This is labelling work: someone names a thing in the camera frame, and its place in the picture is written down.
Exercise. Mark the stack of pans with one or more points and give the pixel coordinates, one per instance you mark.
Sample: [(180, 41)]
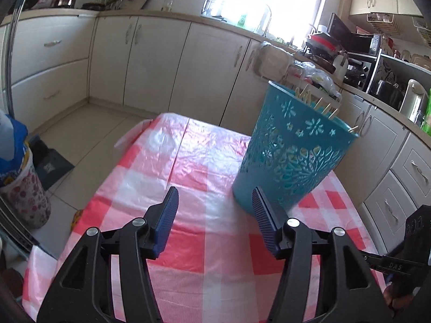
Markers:
[(321, 42)]

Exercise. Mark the floral patterned bin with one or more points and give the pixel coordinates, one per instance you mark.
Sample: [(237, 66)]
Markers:
[(27, 198)]

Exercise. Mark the green packet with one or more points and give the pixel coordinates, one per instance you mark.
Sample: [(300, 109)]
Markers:
[(427, 114)]

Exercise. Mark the beige kitchen countertop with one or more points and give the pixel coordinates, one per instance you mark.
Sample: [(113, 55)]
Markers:
[(141, 13)]

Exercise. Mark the black toaster oven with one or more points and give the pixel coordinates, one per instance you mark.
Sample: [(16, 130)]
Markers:
[(357, 70)]

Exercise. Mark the cream kitchen base cabinets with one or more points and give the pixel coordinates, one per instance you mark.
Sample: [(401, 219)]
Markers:
[(158, 64)]

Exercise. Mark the small green bottle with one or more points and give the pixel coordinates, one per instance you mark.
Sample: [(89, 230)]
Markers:
[(242, 21)]

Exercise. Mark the chrome faucet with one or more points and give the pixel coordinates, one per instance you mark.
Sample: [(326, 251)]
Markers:
[(268, 13)]

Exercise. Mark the blue perforated plastic basket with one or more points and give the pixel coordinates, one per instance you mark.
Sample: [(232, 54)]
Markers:
[(286, 141)]

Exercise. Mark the red white checked tablecloth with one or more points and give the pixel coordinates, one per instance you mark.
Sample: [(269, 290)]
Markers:
[(202, 242)]

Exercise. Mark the person's right hand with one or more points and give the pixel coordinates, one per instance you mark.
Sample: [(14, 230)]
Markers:
[(397, 301)]

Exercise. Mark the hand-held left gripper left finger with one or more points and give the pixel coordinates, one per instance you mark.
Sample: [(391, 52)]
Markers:
[(165, 222)]

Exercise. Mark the white plastic jug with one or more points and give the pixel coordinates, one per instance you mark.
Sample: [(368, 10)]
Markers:
[(340, 67)]

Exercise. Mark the blue plastic bag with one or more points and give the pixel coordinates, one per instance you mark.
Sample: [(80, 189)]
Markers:
[(11, 148)]

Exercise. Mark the translucent plastic container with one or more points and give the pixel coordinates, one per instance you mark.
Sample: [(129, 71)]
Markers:
[(272, 60)]

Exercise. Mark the dark cooking pot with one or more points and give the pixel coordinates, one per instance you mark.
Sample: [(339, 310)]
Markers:
[(387, 92)]

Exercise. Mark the glass bottle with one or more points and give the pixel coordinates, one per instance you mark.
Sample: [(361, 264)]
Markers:
[(167, 4)]

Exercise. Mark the clear plastic bags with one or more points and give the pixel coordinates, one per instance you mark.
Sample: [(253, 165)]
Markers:
[(316, 77)]

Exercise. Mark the white electric kettle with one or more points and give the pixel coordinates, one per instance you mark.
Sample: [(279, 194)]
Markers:
[(416, 99)]

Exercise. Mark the curved chrome tube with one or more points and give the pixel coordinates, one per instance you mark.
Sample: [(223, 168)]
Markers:
[(11, 57)]

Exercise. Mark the group of wooden chopsticks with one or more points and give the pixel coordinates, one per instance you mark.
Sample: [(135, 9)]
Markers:
[(307, 97)]

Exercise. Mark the black microwave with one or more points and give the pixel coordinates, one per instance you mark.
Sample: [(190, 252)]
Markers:
[(365, 43)]

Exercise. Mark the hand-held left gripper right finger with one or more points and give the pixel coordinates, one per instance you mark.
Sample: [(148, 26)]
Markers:
[(266, 222)]

